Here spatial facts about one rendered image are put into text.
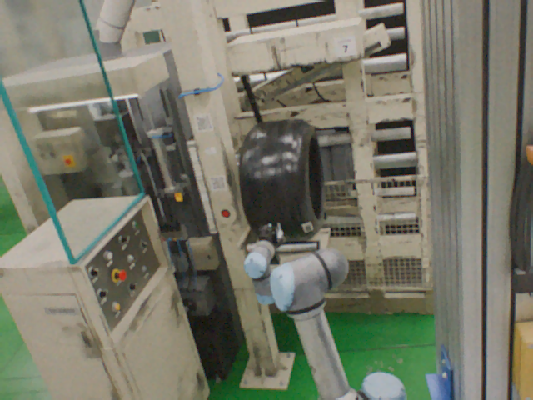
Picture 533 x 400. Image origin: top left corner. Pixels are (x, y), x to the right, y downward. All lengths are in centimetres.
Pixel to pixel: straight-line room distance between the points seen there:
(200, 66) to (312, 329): 121
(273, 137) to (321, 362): 102
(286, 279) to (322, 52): 122
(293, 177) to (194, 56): 64
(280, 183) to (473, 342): 123
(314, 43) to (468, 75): 158
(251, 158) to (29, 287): 98
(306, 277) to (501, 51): 81
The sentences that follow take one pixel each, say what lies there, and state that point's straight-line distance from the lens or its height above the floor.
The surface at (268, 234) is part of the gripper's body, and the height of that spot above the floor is 120.
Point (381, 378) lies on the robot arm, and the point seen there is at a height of 94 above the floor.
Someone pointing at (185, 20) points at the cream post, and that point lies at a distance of 212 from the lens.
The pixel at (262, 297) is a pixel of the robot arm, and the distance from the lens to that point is 175.
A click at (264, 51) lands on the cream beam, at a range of 231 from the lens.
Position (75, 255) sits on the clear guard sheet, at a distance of 185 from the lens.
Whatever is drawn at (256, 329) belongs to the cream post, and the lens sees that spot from 272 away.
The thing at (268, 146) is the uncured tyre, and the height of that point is 140.
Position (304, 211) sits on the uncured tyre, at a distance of 205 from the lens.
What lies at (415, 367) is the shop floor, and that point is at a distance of 293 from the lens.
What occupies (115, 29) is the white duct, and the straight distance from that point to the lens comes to 260.
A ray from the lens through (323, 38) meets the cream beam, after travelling 226.
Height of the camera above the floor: 206
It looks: 25 degrees down
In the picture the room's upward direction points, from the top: 11 degrees counter-clockwise
